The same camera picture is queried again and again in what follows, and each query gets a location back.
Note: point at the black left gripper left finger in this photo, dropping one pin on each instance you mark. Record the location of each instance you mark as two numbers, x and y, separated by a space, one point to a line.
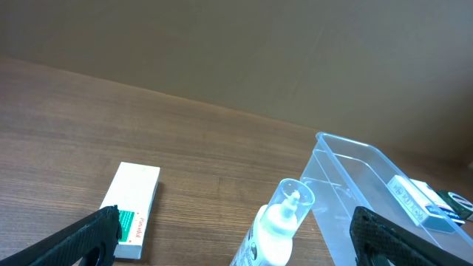
90 241

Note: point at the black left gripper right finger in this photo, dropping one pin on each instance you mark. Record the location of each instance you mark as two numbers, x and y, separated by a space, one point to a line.
378 241

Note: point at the white green medicine box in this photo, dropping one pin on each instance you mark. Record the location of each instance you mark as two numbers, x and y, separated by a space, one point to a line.
132 190

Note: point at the white blue plaster box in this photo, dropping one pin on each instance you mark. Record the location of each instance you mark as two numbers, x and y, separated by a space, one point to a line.
423 205

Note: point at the white spray bottle clear cap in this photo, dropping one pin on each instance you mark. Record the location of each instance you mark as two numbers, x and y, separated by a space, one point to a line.
269 240

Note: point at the clear plastic container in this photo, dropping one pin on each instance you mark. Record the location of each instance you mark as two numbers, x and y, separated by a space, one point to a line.
344 174

